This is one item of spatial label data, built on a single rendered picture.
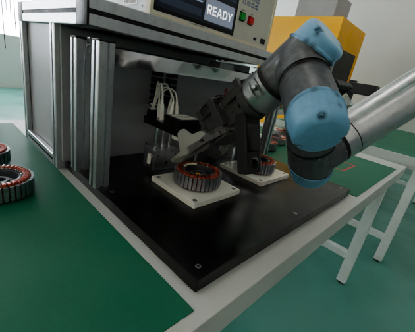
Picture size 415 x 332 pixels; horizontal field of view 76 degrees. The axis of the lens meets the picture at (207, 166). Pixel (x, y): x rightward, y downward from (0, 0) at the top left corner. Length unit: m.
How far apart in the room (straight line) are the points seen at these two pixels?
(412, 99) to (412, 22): 5.46
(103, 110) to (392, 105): 0.51
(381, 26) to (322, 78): 5.72
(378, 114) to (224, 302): 0.38
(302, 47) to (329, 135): 0.14
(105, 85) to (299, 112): 0.35
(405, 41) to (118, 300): 5.83
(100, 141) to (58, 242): 0.20
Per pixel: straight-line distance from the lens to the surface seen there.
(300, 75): 0.40
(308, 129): 0.35
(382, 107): 0.54
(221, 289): 0.42
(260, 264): 0.48
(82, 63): 0.64
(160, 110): 0.67
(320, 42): 0.43
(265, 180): 0.74
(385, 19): 6.12
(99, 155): 0.57
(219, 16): 0.77
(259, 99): 0.47
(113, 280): 0.41
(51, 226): 0.52
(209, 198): 0.57
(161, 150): 0.69
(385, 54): 5.97
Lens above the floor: 1.04
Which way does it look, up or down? 20 degrees down
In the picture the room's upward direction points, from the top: 10 degrees clockwise
